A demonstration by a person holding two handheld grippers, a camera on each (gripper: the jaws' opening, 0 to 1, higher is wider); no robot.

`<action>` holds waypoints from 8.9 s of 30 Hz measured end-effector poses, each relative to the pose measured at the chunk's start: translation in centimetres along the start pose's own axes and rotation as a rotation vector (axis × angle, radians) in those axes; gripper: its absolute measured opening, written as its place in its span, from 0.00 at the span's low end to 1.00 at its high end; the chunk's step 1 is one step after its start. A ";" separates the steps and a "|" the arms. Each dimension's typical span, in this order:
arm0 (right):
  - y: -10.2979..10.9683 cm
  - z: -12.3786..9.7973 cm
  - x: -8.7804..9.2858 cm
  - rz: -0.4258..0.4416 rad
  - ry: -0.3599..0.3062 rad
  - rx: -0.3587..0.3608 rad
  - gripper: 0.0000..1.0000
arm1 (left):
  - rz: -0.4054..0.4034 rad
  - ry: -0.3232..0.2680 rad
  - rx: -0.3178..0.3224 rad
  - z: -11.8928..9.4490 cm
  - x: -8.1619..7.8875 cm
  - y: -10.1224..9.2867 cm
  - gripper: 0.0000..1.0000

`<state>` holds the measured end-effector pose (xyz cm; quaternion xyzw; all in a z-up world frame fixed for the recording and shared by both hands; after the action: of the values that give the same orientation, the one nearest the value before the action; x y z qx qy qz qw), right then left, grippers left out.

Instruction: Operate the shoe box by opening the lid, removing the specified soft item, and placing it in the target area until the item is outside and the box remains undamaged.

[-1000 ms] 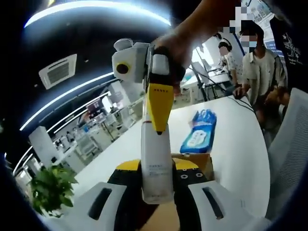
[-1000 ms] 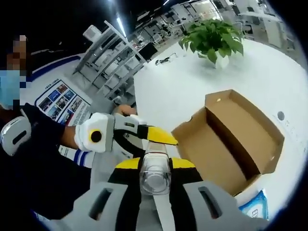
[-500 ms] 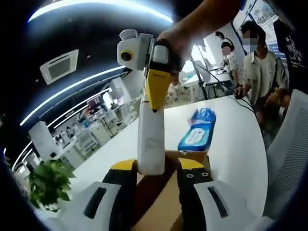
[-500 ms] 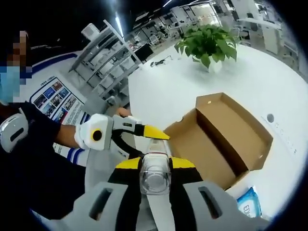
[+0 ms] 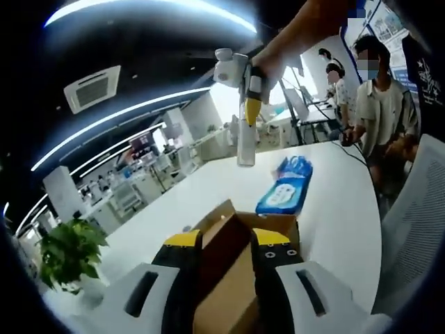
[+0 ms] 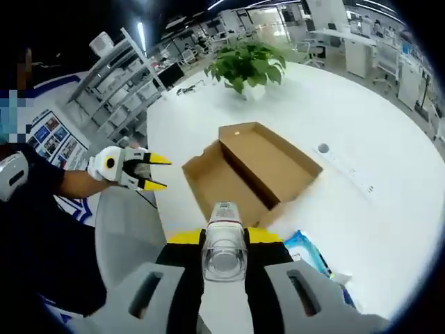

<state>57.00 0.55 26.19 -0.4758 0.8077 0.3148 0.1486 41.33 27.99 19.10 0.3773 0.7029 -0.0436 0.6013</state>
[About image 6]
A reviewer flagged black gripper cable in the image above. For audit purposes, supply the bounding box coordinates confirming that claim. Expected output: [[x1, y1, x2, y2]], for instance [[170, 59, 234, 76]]
[[136, 189, 158, 210]]

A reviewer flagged brown cardboard shoe box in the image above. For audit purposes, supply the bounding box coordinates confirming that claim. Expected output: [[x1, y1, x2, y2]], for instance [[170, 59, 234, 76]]
[[181, 121, 325, 230]]

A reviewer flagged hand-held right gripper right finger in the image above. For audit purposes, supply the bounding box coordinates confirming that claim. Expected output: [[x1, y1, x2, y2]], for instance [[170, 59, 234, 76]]
[[244, 228, 387, 334]]

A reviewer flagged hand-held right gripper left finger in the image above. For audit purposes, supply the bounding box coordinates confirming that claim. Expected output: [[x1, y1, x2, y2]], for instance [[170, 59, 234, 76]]
[[67, 228, 207, 334]]

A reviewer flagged white socket strip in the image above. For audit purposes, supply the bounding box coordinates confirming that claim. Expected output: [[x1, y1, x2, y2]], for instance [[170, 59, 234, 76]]
[[311, 147, 377, 207]]

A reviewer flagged person's dark shirt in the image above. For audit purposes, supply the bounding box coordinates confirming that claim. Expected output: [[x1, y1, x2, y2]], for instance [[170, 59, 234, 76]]
[[0, 141, 109, 318]]

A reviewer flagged wall poster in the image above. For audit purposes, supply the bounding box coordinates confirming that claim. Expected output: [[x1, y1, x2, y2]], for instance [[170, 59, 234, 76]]
[[25, 109, 92, 172]]

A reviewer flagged thin cable on table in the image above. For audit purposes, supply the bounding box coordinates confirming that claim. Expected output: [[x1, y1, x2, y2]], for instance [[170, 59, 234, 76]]
[[175, 79, 207, 97]]

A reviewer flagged grey metal shelving rack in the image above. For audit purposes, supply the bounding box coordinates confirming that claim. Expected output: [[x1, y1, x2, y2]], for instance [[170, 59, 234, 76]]
[[67, 26, 168, 144]]

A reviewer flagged green potted plant white pot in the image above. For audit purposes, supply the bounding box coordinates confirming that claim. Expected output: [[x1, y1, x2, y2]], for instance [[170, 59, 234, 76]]
[[204, 42, 288, 102]]

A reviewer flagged clear bottle white cap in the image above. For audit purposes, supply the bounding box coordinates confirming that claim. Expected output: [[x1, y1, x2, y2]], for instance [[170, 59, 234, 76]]
[[201, 200, 250, 283]]

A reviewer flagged blue white wet wipes pack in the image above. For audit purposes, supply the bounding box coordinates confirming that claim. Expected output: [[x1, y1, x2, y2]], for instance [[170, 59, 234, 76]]
[[282, 229, 335, 280]]

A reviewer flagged white worn device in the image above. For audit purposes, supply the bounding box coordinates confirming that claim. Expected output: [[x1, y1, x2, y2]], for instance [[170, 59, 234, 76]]
[[0, 152, 31, 203]]

